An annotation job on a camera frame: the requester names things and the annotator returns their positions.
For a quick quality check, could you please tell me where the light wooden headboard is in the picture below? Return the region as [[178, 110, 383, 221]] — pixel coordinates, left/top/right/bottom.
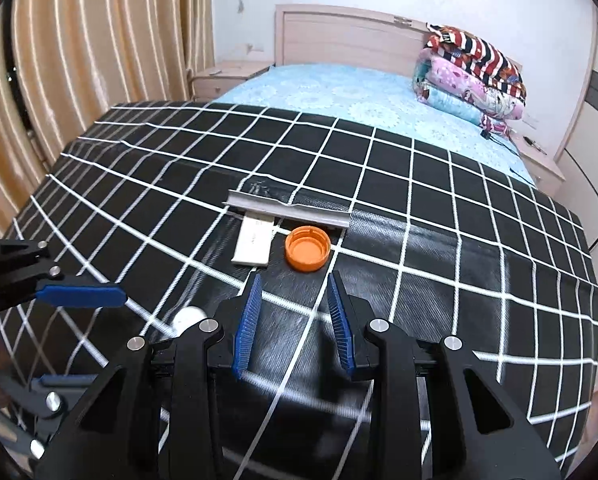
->
[[273, 4, 428, 79]]

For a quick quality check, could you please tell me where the black cable on bed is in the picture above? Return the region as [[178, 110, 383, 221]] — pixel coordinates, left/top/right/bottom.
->
[[478, 129, 512, 148]]

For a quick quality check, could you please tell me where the grey plastic strip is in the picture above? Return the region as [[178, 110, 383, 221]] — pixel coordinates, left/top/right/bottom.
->
[[223, 188, 353, 231]]

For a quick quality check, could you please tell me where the black white grid cloth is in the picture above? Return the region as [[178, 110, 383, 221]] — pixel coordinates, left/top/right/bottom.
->
[[0, 101, 598, 480]]

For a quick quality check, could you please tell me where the flat white carton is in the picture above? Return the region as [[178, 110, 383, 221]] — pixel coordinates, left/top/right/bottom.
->
[[230, 217, 276, 266]]

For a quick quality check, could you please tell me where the white round lid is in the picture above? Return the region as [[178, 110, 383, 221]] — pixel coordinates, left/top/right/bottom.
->
[[171, 305, 208, 337]]

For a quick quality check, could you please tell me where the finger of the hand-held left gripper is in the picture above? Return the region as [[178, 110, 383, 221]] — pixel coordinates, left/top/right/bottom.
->
[[0, 240, 128, 319], [24, 373, 96, 417]]

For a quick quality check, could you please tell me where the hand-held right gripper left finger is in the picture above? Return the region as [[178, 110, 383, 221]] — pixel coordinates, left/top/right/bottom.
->
[[34, 272, 265, 480]]

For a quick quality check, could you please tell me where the light blue folded blanket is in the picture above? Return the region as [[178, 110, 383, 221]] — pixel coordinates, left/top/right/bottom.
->
[[418, 82, 486, 127]]

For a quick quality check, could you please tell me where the beige striped curtain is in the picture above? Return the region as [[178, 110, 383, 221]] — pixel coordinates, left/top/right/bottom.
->
[[0, 0, 216, 241]]

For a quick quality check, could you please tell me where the orange bottle cap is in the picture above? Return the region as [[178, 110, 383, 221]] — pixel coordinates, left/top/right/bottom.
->
[[284, 226, 332, 274]]

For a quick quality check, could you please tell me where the wooden nightstand with drawers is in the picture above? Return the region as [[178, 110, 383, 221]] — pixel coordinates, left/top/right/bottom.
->
[[515, 134, 566, 197], [191, 60, 271, 102]]

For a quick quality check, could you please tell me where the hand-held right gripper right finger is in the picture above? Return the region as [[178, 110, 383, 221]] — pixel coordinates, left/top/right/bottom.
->
[[327, 271, 562, 480]]

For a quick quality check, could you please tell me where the striped folded blanket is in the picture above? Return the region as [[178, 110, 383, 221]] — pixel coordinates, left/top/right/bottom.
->
[[421, 22, 527, 99]]

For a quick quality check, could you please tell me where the pink folded blanket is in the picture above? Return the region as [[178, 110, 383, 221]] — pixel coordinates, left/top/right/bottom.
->
[[413, 55, 526, 122]]

